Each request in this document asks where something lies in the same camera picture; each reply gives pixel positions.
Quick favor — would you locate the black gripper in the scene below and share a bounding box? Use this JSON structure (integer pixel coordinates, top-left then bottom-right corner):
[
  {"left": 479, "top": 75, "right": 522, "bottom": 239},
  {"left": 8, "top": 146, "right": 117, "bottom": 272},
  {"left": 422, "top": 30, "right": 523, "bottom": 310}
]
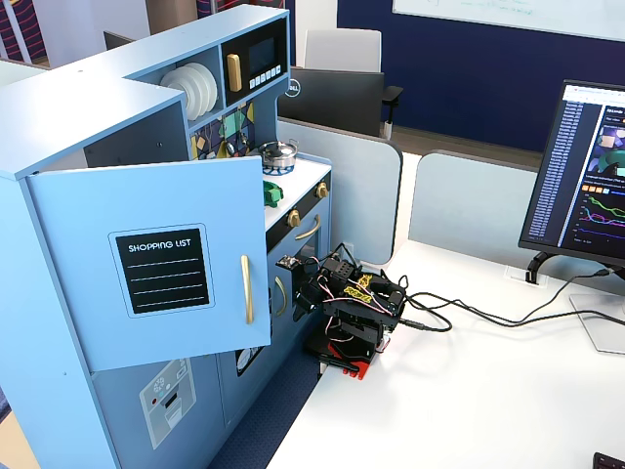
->
[{"left": 291, "top": 266, "right": 334, "bottom": 322}]

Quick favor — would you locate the green round plate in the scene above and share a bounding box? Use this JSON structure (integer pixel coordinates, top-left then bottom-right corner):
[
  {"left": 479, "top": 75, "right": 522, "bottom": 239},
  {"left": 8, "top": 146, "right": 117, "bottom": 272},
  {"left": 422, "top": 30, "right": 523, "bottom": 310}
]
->
[{"left": 262, "top": 180, "right": 285, "bottom": 209}]

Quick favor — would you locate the red table clamp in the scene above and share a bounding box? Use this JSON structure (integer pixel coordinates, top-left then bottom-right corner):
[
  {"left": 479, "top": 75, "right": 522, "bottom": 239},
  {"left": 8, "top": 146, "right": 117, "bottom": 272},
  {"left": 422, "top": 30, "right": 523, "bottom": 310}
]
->
[{"left": 317, "top": 341, "right": 375, "bottom": 381}]

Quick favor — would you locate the grey desk divider panel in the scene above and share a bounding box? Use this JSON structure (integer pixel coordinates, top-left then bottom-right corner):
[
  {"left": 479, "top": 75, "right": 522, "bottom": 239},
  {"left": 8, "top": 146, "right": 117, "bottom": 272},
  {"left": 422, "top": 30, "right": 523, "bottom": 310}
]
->
[
  {"left": 276, "top": 118, "right": 404, "bottom": 266},
  {"left": 408, "top": 149, "right": 625, "bottom": 282}
]

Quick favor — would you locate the steel toy pot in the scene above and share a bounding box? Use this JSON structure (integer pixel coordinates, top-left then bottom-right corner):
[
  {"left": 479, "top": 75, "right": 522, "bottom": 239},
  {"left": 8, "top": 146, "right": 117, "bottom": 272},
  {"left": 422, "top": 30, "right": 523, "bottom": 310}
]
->
[{"left": 258, "top": 139, "right": 301, "bottom": 170}]

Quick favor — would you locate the hanging steel ladle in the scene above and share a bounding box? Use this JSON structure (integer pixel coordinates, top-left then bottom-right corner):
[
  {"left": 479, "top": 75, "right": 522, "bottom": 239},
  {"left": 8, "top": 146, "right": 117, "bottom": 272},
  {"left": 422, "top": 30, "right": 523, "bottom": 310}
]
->
[{"left": 222, "top": 114, "right": 236, "bottom": 157}]

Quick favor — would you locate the blue shopping list cabinet door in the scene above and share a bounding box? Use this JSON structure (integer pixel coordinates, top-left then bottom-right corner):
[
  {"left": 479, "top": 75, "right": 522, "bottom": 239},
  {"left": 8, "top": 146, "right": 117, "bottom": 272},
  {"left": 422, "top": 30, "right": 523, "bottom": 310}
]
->
[{"left": 26, "top": 154, "right": 272, "bottom": 373}]

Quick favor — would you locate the black Dell monitor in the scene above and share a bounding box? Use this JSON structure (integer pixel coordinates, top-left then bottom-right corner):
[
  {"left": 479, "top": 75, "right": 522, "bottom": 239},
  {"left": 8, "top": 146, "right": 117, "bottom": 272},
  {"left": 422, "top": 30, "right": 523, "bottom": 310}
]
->
[{"left": 276, "top": 66, "right": 386, "bottom": 139}]

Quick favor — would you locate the white plate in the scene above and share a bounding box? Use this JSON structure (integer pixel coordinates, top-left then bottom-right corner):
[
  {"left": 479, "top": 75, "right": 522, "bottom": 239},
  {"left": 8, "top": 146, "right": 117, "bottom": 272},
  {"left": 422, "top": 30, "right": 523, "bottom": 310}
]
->
[
  {"left": 185, "top": 62, "right": 212, "bottom": 117},
  {"left": 160, "top": 67, "right": 189, "bottom": 102},
  {"left": 197, "top": 63, "right": 219, "bottom": 112},
  {"left": 170, "top": 64, "right": 202, "bottom": 120}
]

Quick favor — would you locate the grey office chair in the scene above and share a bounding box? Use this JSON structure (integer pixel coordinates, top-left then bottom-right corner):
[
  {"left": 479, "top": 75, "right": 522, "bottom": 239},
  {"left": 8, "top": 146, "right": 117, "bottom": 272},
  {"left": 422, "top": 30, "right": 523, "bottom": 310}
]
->
[{"left": 303, "top": 28, "right": 404, "bottom": 139}]

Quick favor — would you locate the blue toy kitchen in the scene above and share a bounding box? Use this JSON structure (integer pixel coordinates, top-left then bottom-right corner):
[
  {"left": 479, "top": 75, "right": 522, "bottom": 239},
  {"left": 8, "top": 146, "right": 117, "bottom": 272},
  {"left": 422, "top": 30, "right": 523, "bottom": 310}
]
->
[{"left": 0, "top": 4, "right": 333, "bottom": 469}]

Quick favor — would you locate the silver monitor stand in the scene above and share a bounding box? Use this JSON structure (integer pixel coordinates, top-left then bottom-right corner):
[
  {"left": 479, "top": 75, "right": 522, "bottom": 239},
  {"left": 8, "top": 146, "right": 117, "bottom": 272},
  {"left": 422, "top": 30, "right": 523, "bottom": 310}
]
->
[{"left": 525, "top": 250, "right": 625, "bottom": 356}]

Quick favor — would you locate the black monitor with lit screen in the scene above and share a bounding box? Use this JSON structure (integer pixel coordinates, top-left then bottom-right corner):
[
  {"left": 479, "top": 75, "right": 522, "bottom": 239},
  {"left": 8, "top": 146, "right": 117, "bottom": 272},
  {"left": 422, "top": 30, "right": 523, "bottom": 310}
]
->
[{"left": 518, "top": 79, "right": 625, "bottom": 270}]

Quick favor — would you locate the dark grey partition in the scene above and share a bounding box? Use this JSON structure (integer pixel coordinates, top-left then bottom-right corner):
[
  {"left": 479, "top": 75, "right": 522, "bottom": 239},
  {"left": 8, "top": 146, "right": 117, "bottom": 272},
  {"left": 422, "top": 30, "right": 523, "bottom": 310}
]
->
[{"left": 103, "top": 30, "right": 137, "bottom": 51}]

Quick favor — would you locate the black keyboard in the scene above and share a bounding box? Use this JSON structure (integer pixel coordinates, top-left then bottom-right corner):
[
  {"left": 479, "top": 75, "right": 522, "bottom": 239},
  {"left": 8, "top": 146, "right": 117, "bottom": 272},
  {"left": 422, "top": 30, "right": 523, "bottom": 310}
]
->
[{"left": 592, "top": 451, "right": 625, "bottom": 469}]

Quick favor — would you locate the whiteboard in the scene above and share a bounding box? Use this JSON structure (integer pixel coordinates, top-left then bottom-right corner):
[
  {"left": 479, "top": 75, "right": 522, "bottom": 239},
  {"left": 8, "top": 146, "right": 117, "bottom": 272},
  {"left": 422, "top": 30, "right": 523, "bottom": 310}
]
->
[{"left": 392, "top": 0, "right": 625, "bottom": 43}]

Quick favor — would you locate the black cable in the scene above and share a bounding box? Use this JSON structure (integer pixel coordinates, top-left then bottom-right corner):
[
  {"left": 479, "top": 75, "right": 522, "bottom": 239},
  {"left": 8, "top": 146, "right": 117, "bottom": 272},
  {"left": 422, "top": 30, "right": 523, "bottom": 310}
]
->
[
  {"left": 397, "top": 267, "right": 625, "bottom": 334},
  {"left": 404, "top": 291, "right": 625, "bottom": 327}
]

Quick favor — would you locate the desk cable grommet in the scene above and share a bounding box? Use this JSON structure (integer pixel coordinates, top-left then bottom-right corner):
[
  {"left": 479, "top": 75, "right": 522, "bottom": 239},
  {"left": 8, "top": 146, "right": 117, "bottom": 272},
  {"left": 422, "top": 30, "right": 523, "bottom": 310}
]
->
[{"left": 504, "top": 265, "right": 551, "bottom": 287}]

